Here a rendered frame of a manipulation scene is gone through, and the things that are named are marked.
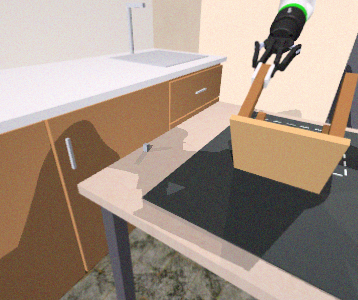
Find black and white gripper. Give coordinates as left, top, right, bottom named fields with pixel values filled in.
left=251, top=19, right=302, bottom=88

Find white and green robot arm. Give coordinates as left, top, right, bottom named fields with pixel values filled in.
left=269, top=0, right=316, bottom=42

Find dark grey mat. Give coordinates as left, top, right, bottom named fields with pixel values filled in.
left=142, top=125, right=358, bottom=300

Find wooden stool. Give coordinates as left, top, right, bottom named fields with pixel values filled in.
left=230, top=64, right=358, bottom=194

